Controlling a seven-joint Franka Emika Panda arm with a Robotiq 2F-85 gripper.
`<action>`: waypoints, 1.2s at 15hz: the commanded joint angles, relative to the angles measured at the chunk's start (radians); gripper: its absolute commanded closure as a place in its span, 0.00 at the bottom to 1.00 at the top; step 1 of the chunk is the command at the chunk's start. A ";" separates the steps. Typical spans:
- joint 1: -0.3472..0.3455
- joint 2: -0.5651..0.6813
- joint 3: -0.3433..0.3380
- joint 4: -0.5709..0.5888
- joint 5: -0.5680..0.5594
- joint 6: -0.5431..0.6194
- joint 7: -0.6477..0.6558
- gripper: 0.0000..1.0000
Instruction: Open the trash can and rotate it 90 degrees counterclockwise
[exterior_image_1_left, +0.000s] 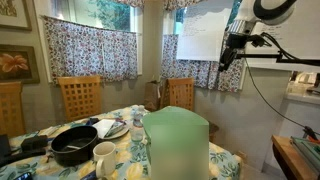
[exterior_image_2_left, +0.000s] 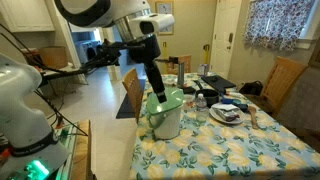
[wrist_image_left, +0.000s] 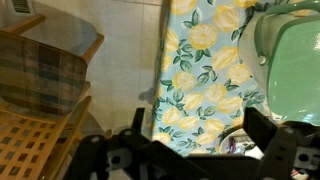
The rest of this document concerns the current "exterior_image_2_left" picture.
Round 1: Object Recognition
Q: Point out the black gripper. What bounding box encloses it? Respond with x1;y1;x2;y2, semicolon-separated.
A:
127;34;168;103

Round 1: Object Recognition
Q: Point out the white trash can green lid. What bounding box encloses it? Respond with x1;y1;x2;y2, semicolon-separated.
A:
145;85;186;141

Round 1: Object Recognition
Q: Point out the wooden dining chair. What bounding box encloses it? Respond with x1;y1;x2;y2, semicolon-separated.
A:
166;54;193;76
244;55;309;119
121;67;145;124

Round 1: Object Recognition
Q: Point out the black smartphone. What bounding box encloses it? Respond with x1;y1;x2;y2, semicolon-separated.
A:
181;86;197;95

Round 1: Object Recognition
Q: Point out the black floor mat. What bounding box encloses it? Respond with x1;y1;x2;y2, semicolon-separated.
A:
115;78;147;120

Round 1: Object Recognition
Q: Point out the white ceramic mug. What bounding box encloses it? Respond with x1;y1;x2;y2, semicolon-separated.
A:
183;94;197;112

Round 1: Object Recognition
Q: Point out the white plastic container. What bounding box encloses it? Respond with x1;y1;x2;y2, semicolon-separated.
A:
197;63;210;77

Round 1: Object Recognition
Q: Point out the clear plastic water bottle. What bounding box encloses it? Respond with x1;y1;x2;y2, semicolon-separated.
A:
194;92;209;125

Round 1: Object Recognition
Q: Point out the black frying pan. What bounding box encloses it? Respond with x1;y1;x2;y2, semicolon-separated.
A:
193;79;221;108

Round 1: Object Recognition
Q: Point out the black flat tablet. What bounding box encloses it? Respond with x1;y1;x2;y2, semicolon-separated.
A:
200;74;237;93

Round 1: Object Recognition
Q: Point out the white round plate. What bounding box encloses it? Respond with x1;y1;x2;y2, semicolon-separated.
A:
209;102;247;126

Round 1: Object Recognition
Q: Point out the blue case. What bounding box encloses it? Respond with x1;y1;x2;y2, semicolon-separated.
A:
221;97;242;105

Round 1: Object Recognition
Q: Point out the white paper napkin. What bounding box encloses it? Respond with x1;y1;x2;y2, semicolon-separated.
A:
215;103;240;112

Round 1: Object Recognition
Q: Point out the framed bird picture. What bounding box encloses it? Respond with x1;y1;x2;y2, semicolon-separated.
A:
154;0;175;36

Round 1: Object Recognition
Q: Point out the silver foil food packet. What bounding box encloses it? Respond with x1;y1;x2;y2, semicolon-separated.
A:
213;104;242;123

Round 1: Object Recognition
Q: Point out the white laundry machine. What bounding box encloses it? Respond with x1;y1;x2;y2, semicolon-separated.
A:
74;39;98;64

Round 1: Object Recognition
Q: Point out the white panel door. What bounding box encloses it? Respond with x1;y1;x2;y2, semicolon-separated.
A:
209;0;244;80

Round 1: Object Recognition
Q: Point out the dark teal pouch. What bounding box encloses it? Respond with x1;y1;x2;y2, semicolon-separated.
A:
234;102;249;113

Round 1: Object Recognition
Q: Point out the black bag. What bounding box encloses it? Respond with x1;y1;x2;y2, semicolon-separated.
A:
238;80;264;97

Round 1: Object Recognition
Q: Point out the folding side table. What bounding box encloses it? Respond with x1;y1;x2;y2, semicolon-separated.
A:
39;63;89;98

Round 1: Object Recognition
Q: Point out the wooden spatula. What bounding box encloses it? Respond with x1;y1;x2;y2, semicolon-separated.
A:
247;105;260;130

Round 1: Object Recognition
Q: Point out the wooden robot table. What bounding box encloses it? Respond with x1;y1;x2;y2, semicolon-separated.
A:
68;119;96;180

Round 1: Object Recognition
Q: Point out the red black clamp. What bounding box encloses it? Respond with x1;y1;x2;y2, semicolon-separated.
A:
54;114;65;130

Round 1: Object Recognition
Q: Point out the brown cardboard box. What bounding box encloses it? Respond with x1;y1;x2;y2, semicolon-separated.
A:
38;45;69;70

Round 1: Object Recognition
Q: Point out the metal robot mounting plate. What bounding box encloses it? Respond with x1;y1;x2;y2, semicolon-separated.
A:
53;122;80;180

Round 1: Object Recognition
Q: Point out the floral print curtain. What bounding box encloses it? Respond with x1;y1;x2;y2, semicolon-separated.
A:
243;0;316;53

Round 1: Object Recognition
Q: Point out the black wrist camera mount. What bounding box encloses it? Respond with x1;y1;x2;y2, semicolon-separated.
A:
96;41;134;68

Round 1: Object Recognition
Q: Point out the white wall cabinet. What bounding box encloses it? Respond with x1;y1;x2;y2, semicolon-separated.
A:
0;0;56;33

